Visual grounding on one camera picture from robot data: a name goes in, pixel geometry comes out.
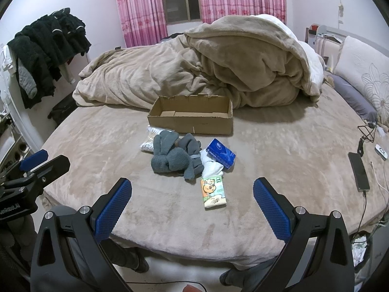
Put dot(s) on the clear cotton swab bag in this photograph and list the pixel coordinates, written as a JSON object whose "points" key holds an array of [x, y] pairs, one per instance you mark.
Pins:
{"points": [[146, 146]]}

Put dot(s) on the white sock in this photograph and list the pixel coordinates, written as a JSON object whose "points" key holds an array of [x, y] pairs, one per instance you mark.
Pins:
{"points": [[211, 168]]}

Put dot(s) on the grey pillow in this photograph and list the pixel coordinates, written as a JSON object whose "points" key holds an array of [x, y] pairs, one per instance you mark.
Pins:
{"points": [[352, 97]]}

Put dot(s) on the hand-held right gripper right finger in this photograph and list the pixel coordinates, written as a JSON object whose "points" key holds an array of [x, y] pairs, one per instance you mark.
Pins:
{"points": [[270, 206]]}

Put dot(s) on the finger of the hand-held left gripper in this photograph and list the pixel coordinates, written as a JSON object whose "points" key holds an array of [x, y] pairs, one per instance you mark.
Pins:
{"points": [[53, 166], [33, 159]]}

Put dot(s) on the brown cardboard box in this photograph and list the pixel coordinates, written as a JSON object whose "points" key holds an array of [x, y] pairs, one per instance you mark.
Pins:
{"points": [[188, 125]]}

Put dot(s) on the black smartphone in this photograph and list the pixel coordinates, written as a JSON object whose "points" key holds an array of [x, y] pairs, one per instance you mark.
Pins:
{"points": [[359, 172]]}

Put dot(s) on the person's left leg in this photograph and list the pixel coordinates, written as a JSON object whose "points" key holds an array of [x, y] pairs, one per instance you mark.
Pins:
{"points": [[130, 257]]}

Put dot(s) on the floral embroidered pillow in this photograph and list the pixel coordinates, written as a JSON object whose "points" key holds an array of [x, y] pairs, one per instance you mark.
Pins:
{"points": [[364, 67]]}

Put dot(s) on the beige fleece blanket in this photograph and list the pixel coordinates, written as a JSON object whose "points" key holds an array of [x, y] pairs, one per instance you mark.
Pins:
{"points": [[188, 67]]}

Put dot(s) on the trash bin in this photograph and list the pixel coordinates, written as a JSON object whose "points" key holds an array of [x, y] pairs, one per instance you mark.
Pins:
{"points": [[361, 252]]}

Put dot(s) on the blue tissue packet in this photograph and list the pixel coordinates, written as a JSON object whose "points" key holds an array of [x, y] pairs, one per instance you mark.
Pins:
{"points": [[220, 154]]}

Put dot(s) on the white duvet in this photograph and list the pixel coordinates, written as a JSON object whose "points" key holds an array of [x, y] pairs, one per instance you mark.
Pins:
{"points": [[313, 67]]}

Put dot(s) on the person's right leg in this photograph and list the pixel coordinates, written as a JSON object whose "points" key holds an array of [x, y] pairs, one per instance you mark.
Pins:
{"points": [[234, 276]]}

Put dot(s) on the grey socks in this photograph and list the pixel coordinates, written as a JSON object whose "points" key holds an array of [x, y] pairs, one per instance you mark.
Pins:
{"points": [[164, 155]]}

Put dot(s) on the pile of black clothes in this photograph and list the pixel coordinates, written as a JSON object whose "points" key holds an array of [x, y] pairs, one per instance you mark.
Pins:
{"points": [[45, 45]]}

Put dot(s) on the cartoon print tissue packet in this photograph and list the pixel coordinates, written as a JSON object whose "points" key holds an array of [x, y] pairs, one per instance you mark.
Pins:
{"points": [[213, 193]]}

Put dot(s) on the black bag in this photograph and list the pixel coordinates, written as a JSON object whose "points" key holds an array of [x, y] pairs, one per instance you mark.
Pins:
{"points": [[62, 111]]}

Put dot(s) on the grey knit glove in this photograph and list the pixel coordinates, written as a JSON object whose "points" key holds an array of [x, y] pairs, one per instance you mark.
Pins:
{"points": [[191, 167]]}

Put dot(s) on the person's leg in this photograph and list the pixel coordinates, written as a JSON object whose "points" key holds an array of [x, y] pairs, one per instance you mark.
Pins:
{"points": [[234, 276], [130, 257]]}

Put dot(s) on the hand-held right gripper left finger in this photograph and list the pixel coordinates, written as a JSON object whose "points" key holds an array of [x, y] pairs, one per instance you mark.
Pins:
{"points": [[114, 206]]}

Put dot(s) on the grey bed headboard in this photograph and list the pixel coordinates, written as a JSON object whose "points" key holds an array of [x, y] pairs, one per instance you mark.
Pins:
{"points": [[331, 35]]}

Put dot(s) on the small white device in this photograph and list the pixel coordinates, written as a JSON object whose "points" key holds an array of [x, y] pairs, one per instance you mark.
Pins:
{"points": [[381, 152]]}

